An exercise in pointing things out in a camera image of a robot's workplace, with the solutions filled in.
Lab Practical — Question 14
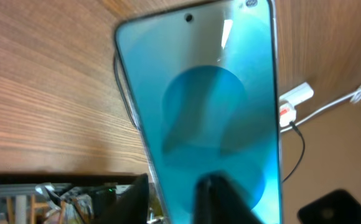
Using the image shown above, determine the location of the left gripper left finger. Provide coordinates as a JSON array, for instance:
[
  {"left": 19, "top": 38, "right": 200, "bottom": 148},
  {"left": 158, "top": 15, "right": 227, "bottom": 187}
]
[{"left": 98, "top": 174, "right": 149, "bottom": 224}]

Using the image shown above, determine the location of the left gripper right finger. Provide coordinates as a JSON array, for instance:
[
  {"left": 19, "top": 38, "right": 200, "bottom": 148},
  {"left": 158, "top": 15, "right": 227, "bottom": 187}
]
[{"left": 194, "top": 174, "right": 261, "bottom": 224}]

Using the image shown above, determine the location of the black USB charging cable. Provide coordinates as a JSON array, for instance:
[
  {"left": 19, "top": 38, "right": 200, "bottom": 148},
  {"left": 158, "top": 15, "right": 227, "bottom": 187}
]
[{"left": 282, "top": 121, "right": 306, "bottom": 184}]

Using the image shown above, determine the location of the smartphone with blue screen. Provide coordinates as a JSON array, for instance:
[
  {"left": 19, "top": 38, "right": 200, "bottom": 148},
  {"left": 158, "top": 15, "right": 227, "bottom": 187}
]
[{"left": 113, "top": 0, "right": 283, "bottom": 223}]

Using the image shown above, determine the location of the white plug charger adapter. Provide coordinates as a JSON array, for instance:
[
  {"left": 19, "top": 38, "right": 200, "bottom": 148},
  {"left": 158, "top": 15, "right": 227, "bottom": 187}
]
[{"left": 279, "top": 101, "right": 296, "bottom": 128}]

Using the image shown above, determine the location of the white power strip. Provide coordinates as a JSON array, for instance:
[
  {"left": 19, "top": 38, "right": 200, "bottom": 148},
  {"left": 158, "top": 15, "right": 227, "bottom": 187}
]
[{"left": 279, "top": 82, "right": 314, "bottom": 106}]

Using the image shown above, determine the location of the white power strip cord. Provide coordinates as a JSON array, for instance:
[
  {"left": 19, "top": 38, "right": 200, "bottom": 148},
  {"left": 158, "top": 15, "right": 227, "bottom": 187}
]
[{"left": 280, "top": 68, "right": 361, "bottom": 134}]

